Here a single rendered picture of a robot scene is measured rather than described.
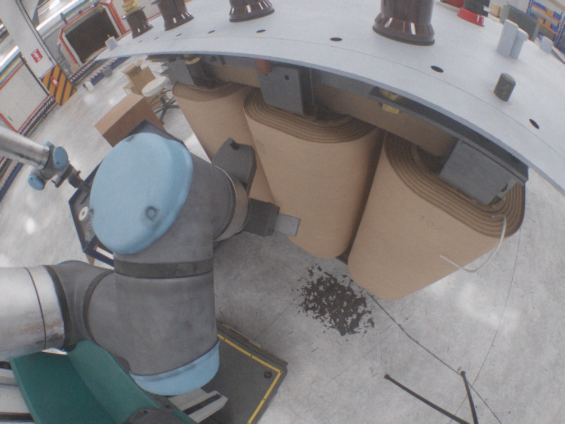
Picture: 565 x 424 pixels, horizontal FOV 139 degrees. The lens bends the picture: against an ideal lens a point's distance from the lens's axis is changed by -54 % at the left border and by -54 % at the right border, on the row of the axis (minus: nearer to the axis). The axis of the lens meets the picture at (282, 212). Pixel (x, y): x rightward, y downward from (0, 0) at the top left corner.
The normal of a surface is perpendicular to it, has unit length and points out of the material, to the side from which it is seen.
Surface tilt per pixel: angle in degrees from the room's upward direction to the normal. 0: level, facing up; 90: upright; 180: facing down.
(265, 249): 0
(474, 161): 90
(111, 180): 20
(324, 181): 90
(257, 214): 25
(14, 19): 90
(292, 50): 11
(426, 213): 90
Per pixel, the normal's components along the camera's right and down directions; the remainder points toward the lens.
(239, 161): -0.16, -0.07
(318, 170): -0.30, 0.86
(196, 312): 0.89, -0.04
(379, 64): -0.26, -0.33
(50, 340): 0.83, 0.51
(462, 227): -0.60, 0.74
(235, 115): 0.36, 0.79
